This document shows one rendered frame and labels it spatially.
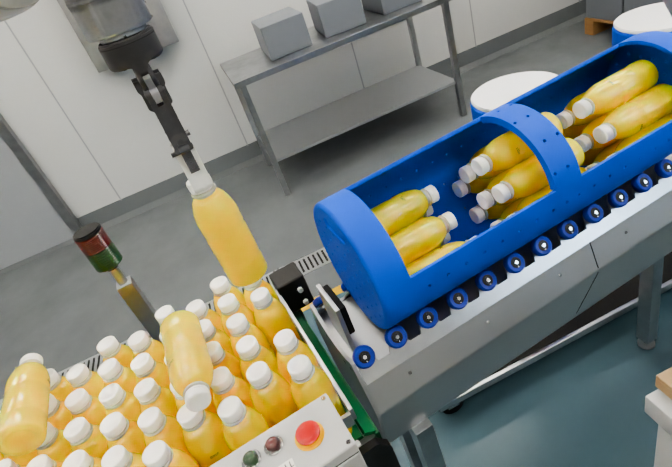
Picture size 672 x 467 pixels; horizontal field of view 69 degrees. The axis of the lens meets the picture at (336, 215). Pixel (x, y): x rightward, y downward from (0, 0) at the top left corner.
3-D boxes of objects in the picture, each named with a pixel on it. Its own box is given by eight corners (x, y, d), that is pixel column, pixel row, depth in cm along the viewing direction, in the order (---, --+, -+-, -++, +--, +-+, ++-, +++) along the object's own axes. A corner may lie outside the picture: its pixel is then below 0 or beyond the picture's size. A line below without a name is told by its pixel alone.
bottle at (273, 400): (319, 422, 93) (285, 360, 83) (308, 458, 88) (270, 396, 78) (287, 418, 96) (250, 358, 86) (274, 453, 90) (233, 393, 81)
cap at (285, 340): (290, 354, 84) (286, 348, 83) (272, 350, 86) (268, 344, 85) (301, 337, 87) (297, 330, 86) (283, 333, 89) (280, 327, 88)
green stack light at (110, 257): (123, 263, 111) (112, 247, 109) (96, 277, 110) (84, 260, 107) (122, 250, 117) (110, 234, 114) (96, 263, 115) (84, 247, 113)
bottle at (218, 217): (236, 294, 83) (185, 206, 73) (227, 274, 88) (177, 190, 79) (273, 273, 84) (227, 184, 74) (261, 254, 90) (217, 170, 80)
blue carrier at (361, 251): (710, 159, 114) (735, 40, 97) (399, 358, 94) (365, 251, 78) (604, 124, 136) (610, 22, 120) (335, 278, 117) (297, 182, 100)
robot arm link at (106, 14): (131, -26, 65) (153, 19, 68) (64, -2, 63) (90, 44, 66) (137, -26, 58) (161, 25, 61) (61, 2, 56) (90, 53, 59)
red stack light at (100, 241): (112, 246, 109) (102, 233, 107) (84, 260, 107) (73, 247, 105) (110, 234, 114) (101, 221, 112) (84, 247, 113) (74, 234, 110)
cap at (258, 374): (275, 368, 83) (271, 361, 82) (266, 388, 80) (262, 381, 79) (255, 367, 84) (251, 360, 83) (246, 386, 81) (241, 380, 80)
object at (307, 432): (325, 438, 67) (323, 433, 67) (303, 453, 67) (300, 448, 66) (315, 419, 70) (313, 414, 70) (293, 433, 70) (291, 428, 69)
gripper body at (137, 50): (154, 25, 61) (187, 94, 66) (147, 19, 68) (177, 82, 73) (95, 48, 59) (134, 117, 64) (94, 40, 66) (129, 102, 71)
